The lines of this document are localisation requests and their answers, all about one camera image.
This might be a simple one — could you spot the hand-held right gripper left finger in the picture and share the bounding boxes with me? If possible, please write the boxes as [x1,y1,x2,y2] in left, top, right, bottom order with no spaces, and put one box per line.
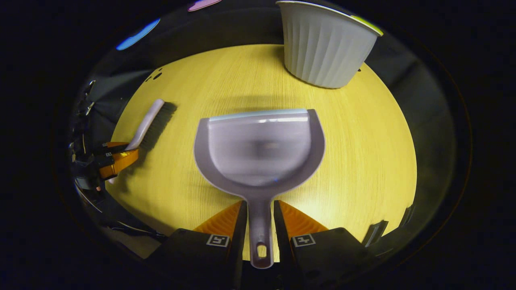
[146,201,248,290]

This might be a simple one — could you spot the pink dustpan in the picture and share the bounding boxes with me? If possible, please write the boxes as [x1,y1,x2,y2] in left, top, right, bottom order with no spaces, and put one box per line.
[193,108,326,269]

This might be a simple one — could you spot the small pink broom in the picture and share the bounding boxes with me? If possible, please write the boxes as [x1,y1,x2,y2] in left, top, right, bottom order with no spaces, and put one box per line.
[108,98,178,185]

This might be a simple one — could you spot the thin black cable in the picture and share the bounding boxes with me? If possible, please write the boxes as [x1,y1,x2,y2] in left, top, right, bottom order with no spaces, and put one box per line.
[77,183,168,239]

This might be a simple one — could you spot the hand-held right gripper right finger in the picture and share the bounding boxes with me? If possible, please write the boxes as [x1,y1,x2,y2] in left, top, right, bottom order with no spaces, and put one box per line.
[273,200,377,290]

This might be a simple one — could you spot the white ribbed garbage bin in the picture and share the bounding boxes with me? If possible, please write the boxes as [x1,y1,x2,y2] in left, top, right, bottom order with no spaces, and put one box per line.
[276,0,384,89]

